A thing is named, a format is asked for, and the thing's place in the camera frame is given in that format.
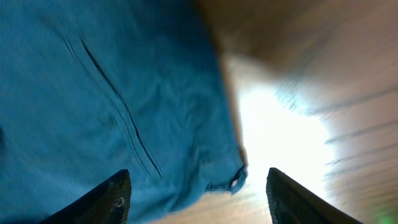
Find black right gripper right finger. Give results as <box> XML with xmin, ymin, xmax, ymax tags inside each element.
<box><xmin>266</xmin><ymin>167</ymin><xmax>360</xmax><ymax>224</ymax></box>

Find navy blue shorts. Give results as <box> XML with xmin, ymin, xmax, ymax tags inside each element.
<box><xmin>1</xmin><ymin>0</ymin><xmax>247</xmax><ymax>223</ymax></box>

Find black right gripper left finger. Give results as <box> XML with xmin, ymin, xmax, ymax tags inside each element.
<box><xmin>41</xmin><ymin>169</ymin><xmax>132</xmax><ymax>224</ymax></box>

